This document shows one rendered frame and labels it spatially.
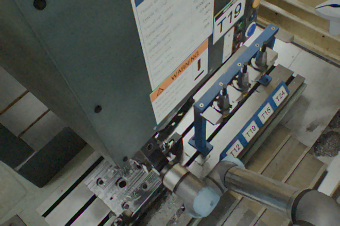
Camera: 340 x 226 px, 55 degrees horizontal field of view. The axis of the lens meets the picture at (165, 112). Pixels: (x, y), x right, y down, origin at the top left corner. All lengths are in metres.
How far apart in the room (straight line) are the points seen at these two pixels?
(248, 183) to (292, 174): 0.70
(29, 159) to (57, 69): 1.23
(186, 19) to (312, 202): 0.46
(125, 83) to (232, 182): 0.57
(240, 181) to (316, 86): 0.92
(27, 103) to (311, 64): 1.31
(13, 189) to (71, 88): 1.55
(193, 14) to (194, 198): 0.52
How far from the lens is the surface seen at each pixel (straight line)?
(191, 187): 0.90
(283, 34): 1.34
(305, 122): 1.72
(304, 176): 1.62
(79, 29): 0.36
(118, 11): 0.39
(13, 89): 1.25
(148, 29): 0.45
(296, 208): 0.79
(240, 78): 1.13
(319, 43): 1.75
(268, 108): 1.46
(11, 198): 1.91
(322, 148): 1.76
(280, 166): 1.59
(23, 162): 1.60
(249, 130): 1.39
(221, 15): 0.61
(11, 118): 1.34
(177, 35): 0.52
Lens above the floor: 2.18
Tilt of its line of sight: 60 degrees down
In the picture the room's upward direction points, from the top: 11 degrees counter-clockwise
